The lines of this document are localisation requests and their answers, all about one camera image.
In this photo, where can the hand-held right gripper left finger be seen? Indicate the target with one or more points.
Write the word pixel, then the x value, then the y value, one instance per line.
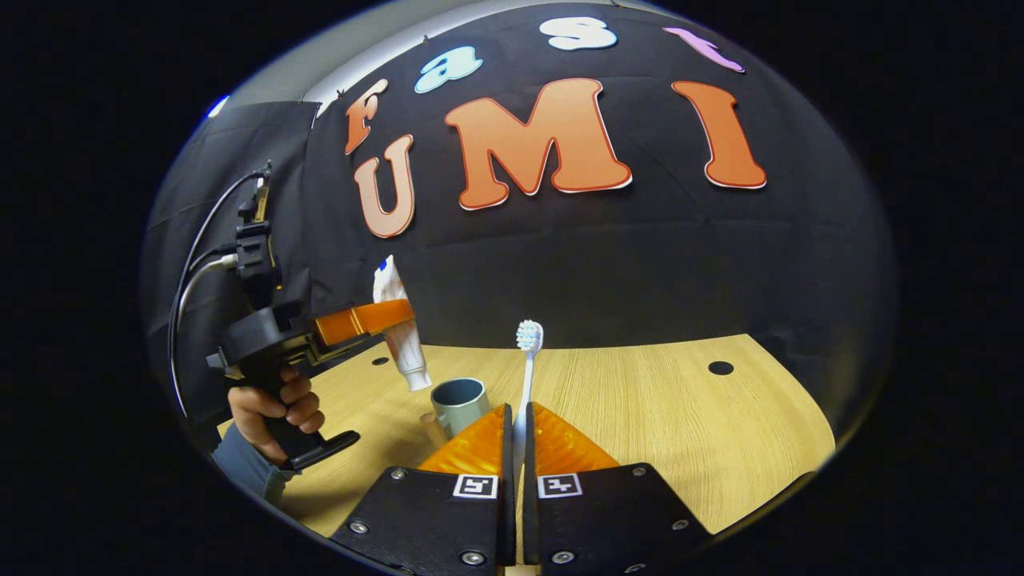
pixel 507 520

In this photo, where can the white toothpaste tube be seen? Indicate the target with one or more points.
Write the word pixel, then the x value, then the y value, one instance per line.
pixel 408 364

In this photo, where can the black backdrop cloth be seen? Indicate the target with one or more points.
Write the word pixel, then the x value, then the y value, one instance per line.
pixel 600 264

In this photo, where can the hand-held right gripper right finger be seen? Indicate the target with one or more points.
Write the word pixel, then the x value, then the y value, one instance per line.
pixel 530 520

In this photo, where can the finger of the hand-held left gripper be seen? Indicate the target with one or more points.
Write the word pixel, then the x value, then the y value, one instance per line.
pixel 360 320

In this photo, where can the white toothbrush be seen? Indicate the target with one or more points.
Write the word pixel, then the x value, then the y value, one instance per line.
pixel 528 336

